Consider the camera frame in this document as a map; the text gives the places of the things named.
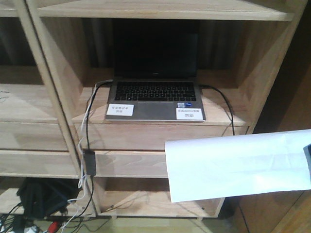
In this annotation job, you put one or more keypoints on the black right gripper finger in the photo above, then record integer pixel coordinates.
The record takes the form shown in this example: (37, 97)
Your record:
(307, 151)

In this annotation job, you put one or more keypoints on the white paper sheet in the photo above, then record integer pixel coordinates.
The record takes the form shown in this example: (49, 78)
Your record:
(228, 166)

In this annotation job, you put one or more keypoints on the white label sticker right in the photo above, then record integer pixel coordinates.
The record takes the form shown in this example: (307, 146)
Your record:
(189, 114)

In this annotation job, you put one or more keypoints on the white label sticker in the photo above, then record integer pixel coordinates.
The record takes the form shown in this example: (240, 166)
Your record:
(189, 114)
(120, 110)

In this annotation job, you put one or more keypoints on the grey laptop with black keyboard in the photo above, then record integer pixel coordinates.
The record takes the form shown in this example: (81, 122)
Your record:
(155, 68)

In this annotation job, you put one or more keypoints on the white label sticker left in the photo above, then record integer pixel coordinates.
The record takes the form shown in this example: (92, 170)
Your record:
(120, 110)

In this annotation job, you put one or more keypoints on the grey usb hub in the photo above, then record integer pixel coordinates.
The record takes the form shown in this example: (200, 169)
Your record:
(90, 162)

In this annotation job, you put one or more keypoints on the wooden shelf unit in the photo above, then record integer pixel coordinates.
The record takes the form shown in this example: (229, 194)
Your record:
(42, 106)

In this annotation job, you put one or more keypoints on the black box under shelf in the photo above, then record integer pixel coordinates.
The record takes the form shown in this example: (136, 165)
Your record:
(42, 197)

